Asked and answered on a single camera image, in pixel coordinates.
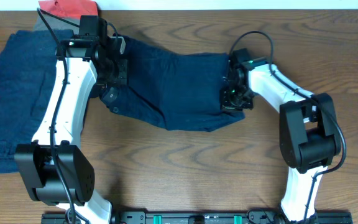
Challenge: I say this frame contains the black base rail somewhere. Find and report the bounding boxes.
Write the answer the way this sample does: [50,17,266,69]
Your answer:
[41,208,353,224]

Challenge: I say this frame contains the red folded garment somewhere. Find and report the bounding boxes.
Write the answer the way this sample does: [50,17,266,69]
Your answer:
[39,0,98,19]

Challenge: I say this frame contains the grey folded garment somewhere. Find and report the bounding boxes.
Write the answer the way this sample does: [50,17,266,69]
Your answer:
[32,15,80,34]

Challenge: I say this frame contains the navy folded shorts on pile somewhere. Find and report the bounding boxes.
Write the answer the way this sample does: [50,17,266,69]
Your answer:
[0,30,57,174]

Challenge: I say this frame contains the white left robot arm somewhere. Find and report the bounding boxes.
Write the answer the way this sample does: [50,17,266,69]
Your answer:
[14,16,127,223]

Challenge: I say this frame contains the navy blue shorts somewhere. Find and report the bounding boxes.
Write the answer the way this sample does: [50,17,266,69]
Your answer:
[99,36,245,132]

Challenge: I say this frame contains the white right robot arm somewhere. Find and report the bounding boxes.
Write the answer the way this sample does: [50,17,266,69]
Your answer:
[221,49,344,223]

